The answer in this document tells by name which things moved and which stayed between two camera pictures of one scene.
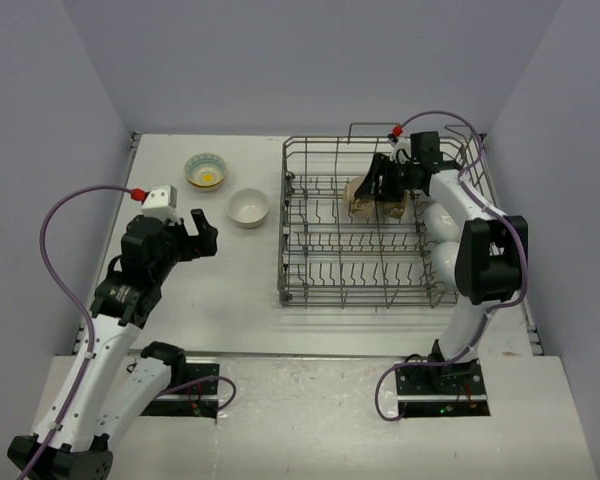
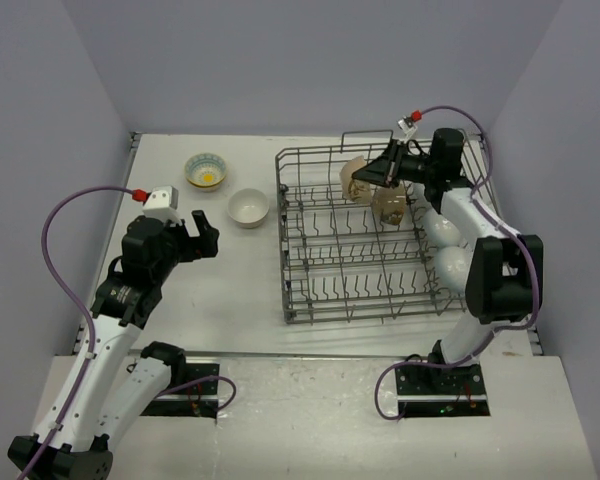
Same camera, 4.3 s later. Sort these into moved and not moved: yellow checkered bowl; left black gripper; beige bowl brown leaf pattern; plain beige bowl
Moved: beige bowl brown leaf pattern
Not moved: yellow checkered bowl; left black gripper; plain beige bowl
